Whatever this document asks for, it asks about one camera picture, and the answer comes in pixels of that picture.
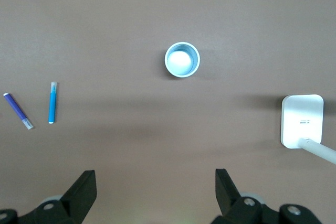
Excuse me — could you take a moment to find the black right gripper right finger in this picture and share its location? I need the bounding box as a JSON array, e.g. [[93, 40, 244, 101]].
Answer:
[[211, 168, 322, 224]]

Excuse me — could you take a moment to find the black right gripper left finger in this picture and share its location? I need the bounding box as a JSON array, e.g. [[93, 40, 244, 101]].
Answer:
[[0, 170, 97, 224]]

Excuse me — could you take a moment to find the blue marker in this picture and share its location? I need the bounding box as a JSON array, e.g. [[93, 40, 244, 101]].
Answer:
[[48, 81, 58, 124]]

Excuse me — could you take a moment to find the white lamp stand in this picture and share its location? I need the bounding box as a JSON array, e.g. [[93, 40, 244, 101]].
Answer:
[[280, 94, 336, 166]]

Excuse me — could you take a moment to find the purple marker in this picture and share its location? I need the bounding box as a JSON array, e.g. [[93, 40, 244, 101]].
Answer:
[[3, 92, 34, 130]]

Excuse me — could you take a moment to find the light blue plastic cup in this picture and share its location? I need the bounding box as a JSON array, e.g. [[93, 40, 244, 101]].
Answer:
[[164, 41, 201, 78]]

